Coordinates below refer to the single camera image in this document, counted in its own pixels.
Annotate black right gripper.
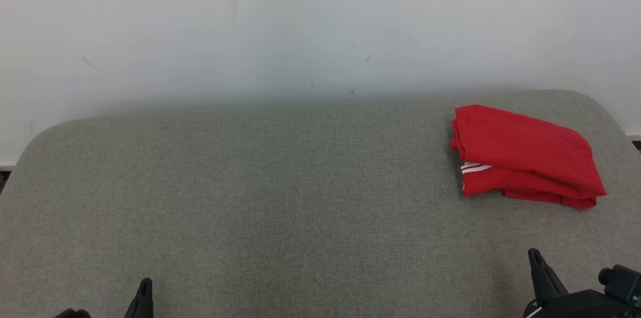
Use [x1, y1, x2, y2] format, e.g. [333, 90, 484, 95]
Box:
[523, 248, 641, 318]

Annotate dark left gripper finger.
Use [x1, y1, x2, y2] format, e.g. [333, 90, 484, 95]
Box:
[125, 278, 153, 318]

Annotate red shorts white stripe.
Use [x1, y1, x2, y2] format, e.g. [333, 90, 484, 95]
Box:
[461, 162, 599, 210]

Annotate red basketball jersey white trim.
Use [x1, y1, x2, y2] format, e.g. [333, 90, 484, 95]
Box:
[451, 104, 607, 196]

